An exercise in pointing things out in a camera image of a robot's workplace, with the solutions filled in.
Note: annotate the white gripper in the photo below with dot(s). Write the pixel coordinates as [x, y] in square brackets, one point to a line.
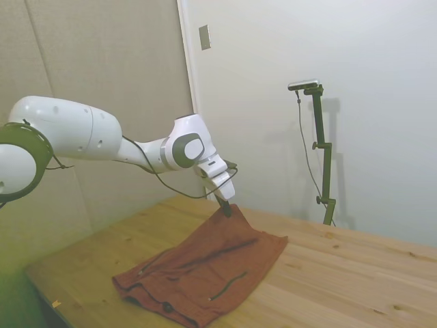
[222, 186]

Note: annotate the rust brown shorts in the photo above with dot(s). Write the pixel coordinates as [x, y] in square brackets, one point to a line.
[211, 266]

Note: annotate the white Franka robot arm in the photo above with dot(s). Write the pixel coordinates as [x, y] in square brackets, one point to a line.
[68, 130]

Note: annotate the yellow tape scrap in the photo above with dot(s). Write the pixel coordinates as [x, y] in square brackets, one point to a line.
[56, 302]

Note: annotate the dark green camera stand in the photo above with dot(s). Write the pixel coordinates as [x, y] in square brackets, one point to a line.
[324, 153]

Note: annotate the silver stereo camera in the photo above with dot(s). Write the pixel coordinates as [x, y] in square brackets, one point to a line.
[303, 84]

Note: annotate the white door frame strip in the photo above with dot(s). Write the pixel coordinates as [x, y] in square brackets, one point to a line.
[189, 58]

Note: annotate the grey wall plate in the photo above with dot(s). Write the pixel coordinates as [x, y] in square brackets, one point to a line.
[205, 37]

